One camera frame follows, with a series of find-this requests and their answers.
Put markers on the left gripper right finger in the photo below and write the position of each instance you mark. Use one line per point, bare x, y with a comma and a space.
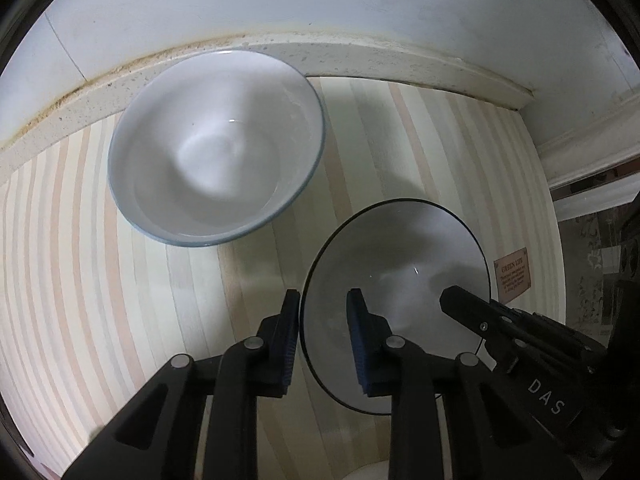
390, 365

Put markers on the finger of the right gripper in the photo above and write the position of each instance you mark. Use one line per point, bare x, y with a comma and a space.
495, 323

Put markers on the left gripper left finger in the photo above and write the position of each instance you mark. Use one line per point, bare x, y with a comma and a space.
188, 403

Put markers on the white bowl with dark rim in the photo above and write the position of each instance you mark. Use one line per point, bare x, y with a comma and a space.
402, 254

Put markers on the white bowl with flower pattern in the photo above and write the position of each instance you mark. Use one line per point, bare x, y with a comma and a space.
215, 147

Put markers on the plain white bowl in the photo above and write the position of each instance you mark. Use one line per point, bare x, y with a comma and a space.
375, 471

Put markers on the brown mat label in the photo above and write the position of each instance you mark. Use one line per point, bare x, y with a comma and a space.
512, 275

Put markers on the striped table mat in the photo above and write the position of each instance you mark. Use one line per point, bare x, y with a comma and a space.
91, 308

